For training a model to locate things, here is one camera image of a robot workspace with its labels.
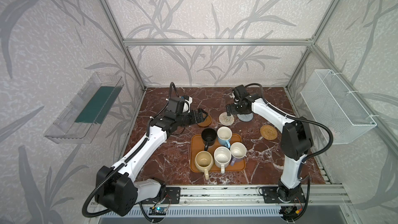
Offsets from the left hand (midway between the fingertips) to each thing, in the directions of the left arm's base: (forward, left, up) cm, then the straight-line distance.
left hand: (204, 112), depth 78 cm
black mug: (-6, -3, -16) cm, 17 cm away
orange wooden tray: (-20, -19, -22) cm, 35 cm away
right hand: (+13, -18, -12) cm, 25 cm away
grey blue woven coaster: (+11, -27, -22) cm, 37 cm away
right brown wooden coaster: (+7, -1, -23) cm, 24 cm away
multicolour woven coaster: (+9, -14, -23) cm, 29 cm away
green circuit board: (-40, +21, -23) cm, 51 cm away
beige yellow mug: (-18, 0, -23) cm, 29 cm away
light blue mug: (-4, -12, -17) cm, 21 cm away
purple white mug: (-12, -19, -21) cm, 31 cm away
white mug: (-16, -10, -21) cm, 29 cm away
